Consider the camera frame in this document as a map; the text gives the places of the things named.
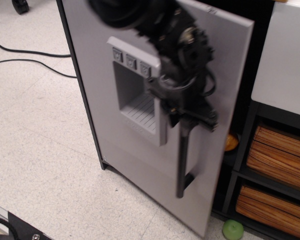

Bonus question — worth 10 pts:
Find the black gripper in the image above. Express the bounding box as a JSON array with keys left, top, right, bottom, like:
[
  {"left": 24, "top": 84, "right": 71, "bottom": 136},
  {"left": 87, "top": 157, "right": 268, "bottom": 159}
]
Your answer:
[{"left": 147, "top": 77, "right": 218, "bottom": 132}]

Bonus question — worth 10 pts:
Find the grey toy fridge door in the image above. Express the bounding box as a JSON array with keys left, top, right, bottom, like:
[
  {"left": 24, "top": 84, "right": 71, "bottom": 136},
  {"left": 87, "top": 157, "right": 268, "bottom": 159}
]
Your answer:
[{"left": 57, "top": 0, "right": 254, "bottom": 236}]

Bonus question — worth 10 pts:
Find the black bar door handle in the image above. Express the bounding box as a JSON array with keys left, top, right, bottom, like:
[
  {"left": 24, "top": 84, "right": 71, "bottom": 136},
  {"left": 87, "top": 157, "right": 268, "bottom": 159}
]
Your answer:
[{"left": 176, "top": 118, "right": 197, "bottom": 199}]

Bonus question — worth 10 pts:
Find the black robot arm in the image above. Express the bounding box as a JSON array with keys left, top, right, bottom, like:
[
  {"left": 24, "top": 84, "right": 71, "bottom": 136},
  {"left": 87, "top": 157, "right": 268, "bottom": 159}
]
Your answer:
[{"left": 89, "top": 0, "right": 218, "bottom": 131}]

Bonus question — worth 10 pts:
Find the toy chicken drumstick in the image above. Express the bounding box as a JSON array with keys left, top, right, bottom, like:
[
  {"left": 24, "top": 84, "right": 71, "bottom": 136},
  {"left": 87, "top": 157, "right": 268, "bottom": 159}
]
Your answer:
[{"left": 225, "top": 133, "right": 239, "bottom": 152}]

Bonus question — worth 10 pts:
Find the grey water dispenser panel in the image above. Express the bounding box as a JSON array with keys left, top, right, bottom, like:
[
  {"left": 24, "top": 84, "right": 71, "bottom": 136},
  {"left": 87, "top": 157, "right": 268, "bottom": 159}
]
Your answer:
[{"left": 107, "top": 36, "right": 167, "bottom": 147}]

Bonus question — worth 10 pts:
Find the dark grey toy kitchen cabinet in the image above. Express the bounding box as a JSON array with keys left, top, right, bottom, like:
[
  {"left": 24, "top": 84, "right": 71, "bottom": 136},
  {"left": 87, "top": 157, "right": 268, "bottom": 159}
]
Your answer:
[{"left": 55, "top": 0, "right": 300, "bottom": 240}]

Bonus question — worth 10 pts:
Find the upper wooden striped bin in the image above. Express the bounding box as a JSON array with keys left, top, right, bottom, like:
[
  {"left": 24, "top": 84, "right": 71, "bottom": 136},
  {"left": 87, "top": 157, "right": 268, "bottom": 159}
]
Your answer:
[{"left": 246, "top": 124, "right": 300, "bottom": 190}]

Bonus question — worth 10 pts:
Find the wooden striped bin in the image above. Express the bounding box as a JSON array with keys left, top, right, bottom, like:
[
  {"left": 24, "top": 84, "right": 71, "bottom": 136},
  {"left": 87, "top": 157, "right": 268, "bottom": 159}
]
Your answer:
[
  {"left": 246, "top": 124, "right": 300, "bottom": 190},
  {"left": 235, "top": 185, "right": 300, "bottom": 239}
]

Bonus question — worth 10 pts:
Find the green toy apple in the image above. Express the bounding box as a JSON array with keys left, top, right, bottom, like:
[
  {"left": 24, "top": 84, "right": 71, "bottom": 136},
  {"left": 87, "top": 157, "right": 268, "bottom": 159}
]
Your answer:
[{"left": 222, "top": 219, "right": 244, "bottom": 240}]

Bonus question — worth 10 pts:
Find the lower wooden striped bin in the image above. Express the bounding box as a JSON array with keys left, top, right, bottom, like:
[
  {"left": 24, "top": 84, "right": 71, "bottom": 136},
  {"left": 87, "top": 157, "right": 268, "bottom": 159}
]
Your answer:
[{"left": 235, "top": 185, "right": 300, "bottom": 239}]

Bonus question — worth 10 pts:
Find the black caster wheel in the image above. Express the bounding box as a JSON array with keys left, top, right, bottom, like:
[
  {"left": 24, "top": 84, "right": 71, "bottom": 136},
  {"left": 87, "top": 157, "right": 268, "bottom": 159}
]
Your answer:
[{"left": 11, "top": 0, "right": 30, "bottom": 15}]

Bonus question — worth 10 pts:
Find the black floor cable upper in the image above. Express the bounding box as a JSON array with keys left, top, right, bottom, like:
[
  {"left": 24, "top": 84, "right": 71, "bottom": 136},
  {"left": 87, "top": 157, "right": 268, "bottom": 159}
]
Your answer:
[{"left": 0, "top": 38, "right": 72, "bottom": 59}]

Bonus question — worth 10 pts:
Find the black floor cable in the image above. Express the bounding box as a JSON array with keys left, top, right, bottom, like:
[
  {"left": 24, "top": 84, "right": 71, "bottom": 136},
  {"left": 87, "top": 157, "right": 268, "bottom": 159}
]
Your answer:
[
  {"left": 0, "top": 38, "right": 72, "bottom": 59},
  {"left": 0, "top": 58, "right": 76, "bottom": 78}
]

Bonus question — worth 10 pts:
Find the black floor cable lower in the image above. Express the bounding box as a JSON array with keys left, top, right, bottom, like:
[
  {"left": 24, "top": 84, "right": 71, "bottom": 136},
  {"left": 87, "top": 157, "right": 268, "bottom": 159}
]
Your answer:
[{"left": 0, "top": 58, "right": 76, "bottom": 78}]

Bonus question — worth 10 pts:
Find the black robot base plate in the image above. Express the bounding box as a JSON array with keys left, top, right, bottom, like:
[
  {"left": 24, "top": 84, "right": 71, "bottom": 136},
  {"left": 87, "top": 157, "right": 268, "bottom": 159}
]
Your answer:
[{"left": 7, "top": 212, "right": 52, "bottom": 240}]

